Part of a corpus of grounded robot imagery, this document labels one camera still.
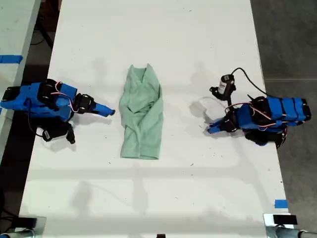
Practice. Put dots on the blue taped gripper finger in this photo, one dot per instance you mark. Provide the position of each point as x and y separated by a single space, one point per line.
101 113
215 128
104 107
218 121

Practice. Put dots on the pale green T-shirt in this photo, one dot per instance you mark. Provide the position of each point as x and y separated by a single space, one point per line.
143 114

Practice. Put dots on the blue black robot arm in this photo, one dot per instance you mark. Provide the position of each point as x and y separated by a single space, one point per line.
22 98
277 111

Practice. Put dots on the long blue tape strip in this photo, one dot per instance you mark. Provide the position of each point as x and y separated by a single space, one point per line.
11 59

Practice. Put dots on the square blue tape piece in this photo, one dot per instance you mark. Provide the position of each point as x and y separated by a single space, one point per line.
281 203

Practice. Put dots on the white side table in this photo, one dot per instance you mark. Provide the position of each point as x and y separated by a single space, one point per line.
15 27

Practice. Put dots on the small black box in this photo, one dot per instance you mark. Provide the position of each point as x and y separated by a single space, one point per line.
26 221
284 219

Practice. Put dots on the tiny black clip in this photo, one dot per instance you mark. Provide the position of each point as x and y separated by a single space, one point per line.
160 236

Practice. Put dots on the black camera stalk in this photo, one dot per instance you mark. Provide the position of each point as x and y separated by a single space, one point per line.
71 136
229 100

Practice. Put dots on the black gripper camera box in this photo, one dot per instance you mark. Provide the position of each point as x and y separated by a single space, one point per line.
53 132
226 84

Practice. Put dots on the metal table bracket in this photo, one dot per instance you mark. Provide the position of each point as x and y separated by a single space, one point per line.
40 228
268 229

